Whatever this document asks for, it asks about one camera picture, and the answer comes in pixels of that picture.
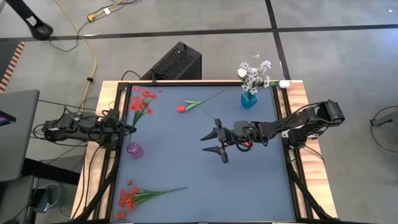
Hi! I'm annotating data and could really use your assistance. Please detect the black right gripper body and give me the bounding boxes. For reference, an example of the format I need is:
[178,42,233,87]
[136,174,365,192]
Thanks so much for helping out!
[213,118,253,165]

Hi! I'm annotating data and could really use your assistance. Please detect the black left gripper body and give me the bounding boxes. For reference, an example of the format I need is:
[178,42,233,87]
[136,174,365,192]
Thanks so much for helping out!
[99,108,124,147]

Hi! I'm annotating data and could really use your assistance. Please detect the purple ribbed glass vase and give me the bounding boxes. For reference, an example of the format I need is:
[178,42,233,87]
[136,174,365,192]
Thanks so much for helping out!
[126,142,145,160]

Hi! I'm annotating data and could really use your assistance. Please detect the red flower bunch green stems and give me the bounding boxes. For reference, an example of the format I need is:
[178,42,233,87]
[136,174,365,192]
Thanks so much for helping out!
[113,179,188,220]
[127,86,164,144]

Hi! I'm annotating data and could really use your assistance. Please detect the white artificial tulip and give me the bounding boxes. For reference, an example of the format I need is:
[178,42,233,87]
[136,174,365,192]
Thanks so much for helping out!
[238,68,251,93]

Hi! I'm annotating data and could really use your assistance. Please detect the white flower bunch green stems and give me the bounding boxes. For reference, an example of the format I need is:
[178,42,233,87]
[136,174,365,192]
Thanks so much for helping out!
[238,60,261,96]
[248,54,273,94]

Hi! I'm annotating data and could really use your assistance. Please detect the pale bluish white tulip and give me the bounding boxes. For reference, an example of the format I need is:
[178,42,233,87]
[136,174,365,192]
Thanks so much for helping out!
[253,80,291,94]

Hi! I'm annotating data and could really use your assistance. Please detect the blue textured glass vase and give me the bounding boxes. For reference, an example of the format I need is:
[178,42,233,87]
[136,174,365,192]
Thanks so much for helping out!
[240,91,259,110]

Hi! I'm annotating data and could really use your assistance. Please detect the blue-grey table mat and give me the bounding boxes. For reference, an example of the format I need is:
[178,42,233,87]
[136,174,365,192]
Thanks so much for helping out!
[111,85,297,223]

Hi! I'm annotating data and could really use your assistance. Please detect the black computer tower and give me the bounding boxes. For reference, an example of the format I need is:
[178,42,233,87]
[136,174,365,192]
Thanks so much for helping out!
[139,41,203,81]

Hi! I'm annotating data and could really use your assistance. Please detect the wooden table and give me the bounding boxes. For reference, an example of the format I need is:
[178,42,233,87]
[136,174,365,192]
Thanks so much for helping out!
[70,80,339,222]

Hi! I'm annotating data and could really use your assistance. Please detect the grey side desk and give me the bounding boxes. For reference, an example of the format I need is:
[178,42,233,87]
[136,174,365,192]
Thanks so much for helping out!
[0,89,40,183]

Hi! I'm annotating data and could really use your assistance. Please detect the orange striped floor strip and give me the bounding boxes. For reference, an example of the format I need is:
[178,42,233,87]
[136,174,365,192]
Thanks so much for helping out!
[0,40,26,94]

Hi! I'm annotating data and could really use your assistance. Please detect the black stand base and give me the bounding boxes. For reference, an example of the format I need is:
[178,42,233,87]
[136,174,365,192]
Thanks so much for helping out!
[5,0,54,41]

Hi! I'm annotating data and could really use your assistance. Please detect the black stand leg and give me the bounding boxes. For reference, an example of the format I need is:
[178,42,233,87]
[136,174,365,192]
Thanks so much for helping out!
[369,110,398,128]

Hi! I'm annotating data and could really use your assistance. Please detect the black table frame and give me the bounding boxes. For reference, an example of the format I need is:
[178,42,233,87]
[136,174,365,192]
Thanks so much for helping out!
[73,81,335,223]

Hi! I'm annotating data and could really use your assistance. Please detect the yellow floor cable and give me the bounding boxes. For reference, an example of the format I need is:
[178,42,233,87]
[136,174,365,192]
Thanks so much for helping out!
[54,0,98,110]

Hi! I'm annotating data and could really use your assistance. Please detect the yellow extension cord plug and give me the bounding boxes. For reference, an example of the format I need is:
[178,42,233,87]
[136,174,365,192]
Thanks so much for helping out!
[86,0,125,22]

